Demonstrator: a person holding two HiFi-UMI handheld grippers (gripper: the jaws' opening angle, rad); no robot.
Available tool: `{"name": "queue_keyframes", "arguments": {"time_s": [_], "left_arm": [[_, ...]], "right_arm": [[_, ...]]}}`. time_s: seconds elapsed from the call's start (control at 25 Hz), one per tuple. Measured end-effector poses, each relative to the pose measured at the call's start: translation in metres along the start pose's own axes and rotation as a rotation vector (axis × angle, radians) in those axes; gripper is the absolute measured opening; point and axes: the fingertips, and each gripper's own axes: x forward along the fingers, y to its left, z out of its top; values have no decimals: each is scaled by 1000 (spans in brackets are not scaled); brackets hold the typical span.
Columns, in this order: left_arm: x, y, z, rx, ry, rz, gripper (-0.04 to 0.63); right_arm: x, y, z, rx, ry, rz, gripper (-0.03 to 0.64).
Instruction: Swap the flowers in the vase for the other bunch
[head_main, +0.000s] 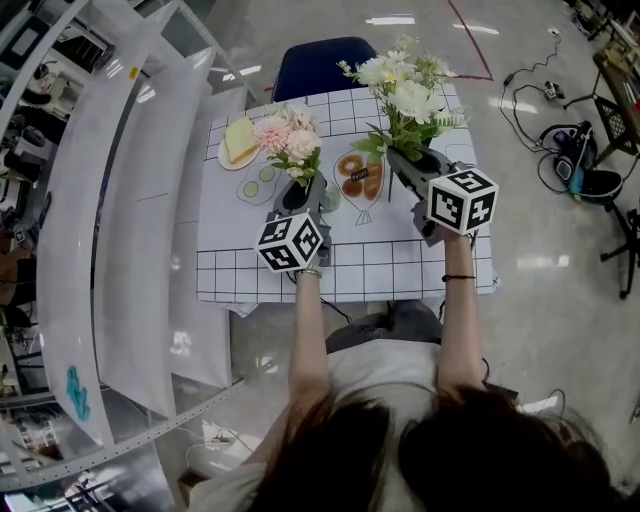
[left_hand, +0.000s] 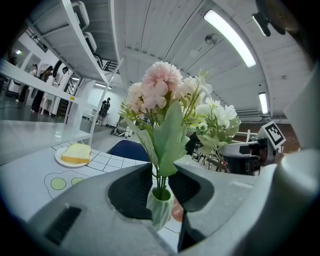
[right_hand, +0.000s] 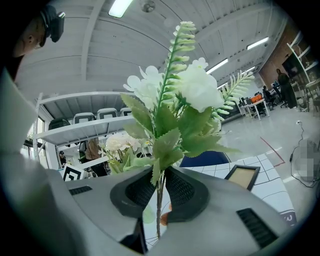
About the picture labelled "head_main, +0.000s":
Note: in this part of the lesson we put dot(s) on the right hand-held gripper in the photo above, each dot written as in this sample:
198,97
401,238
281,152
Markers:
462,200

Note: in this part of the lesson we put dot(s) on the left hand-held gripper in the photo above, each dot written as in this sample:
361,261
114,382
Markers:
287,242

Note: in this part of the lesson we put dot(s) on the green glass vase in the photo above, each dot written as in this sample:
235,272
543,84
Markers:
332,197

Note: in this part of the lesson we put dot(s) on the pink flowers bunch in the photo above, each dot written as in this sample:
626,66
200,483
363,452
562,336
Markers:
290,137

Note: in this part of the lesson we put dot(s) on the white flowers bunch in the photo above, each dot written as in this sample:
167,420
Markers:
407,92

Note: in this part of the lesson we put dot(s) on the person's right forearm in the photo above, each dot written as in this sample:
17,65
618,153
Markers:
460,325

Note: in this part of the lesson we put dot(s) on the person's left forearm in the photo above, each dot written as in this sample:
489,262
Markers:
309,330

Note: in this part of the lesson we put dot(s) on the white round plate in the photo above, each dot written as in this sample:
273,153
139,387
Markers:
227,161

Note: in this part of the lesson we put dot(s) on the white grid tablecloth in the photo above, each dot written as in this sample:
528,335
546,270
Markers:
350,255

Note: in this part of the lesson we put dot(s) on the bread slice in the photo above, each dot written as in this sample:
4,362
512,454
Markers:
239,141

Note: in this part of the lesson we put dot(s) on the blue chair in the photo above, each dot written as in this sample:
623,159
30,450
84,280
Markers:
320,67

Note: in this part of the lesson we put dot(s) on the small marker block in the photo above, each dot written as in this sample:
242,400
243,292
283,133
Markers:
553,91

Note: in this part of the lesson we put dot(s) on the person's grey trousers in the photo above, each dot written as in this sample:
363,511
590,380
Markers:
385,325

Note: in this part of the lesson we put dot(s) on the black headset on floor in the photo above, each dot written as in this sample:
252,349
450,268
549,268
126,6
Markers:
582,160

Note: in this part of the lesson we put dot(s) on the white metal shelf rack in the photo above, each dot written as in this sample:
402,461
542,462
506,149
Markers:
125,225

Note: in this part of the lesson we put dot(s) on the person's white shirt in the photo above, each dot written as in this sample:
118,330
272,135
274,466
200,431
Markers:
380,370

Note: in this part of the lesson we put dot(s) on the black stool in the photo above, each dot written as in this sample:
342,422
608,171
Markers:
612,115

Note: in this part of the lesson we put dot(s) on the black office chair base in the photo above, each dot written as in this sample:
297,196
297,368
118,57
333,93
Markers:
627,250

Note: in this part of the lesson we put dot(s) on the wooden table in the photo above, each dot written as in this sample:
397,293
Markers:
622,70

